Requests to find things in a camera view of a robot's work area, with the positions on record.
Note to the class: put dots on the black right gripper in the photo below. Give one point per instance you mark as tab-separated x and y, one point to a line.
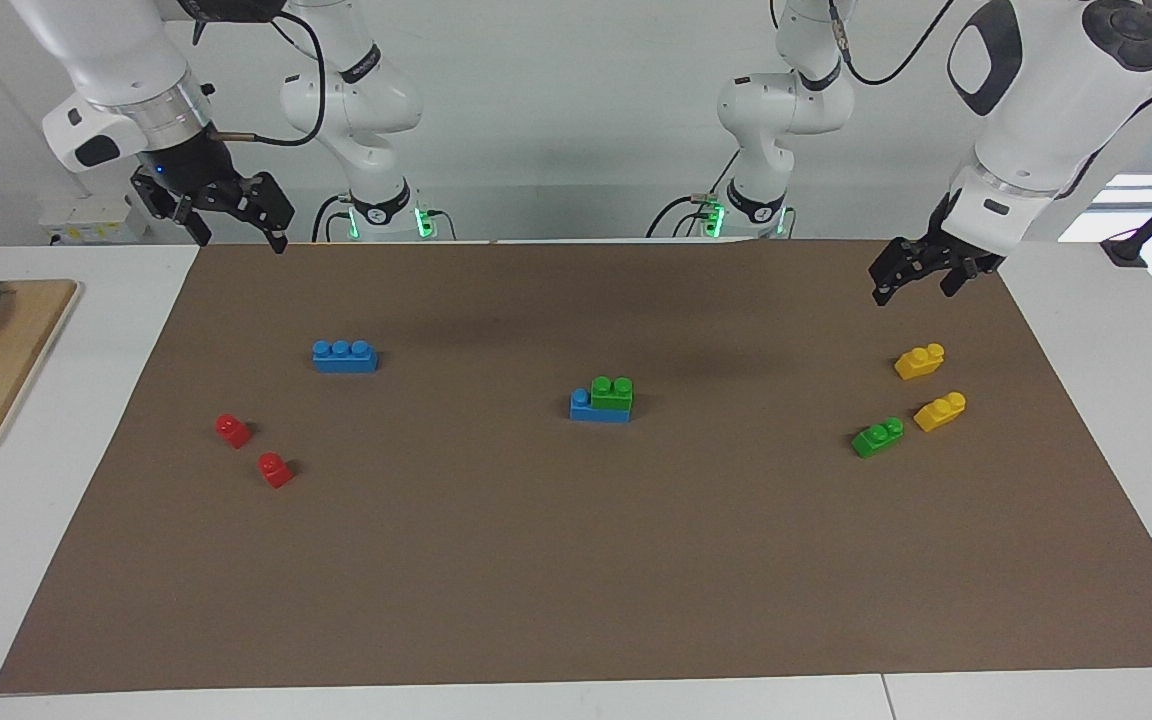
198	168

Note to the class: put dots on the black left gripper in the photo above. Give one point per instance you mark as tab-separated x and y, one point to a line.
941	245

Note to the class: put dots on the green two-stud block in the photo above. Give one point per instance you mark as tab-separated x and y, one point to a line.
613	394
876	439

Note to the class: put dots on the blue three-stud block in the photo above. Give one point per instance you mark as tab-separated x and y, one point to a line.
344	358
596	414

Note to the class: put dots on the yellow two-stud block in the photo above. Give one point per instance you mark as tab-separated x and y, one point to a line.
939	412
919	363

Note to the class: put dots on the red one-stud block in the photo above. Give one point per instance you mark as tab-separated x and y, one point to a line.
275	470
233	431

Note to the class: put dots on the brown table mat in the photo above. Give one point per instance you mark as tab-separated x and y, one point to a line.
536	560

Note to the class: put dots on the white wall socket box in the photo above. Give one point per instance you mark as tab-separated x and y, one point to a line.
91	218

